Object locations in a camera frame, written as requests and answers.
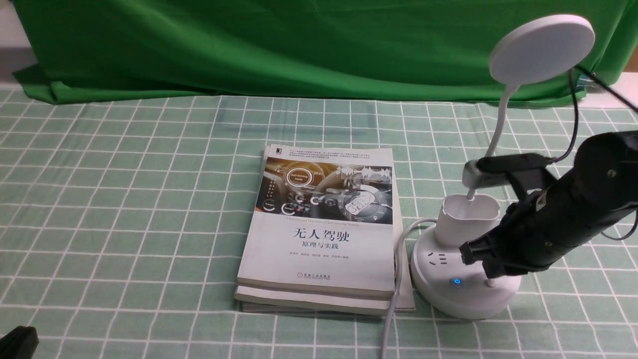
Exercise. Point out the green checkered tablecloth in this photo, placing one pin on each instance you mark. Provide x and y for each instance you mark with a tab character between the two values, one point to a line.
122	226

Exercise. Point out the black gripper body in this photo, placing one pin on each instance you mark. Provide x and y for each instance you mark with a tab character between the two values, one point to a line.
545	227

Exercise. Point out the green backdrop cloth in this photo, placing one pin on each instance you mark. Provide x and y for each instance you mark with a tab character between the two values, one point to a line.
392	50

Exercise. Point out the blue binder clip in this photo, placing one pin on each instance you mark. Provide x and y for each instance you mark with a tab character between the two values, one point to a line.
584	83

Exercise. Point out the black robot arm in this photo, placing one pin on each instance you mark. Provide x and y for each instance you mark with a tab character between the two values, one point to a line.
612	154

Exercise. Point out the black object bottom left corner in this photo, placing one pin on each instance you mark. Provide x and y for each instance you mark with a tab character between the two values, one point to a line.
20	343

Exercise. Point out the white desk lamp with socket base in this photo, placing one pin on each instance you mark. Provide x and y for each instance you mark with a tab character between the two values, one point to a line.
533	52

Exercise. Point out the lower stacked book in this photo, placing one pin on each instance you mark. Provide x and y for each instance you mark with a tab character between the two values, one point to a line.
319	305

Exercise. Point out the top self-driving textbook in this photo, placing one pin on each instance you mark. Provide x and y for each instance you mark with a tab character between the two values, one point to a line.
319	239

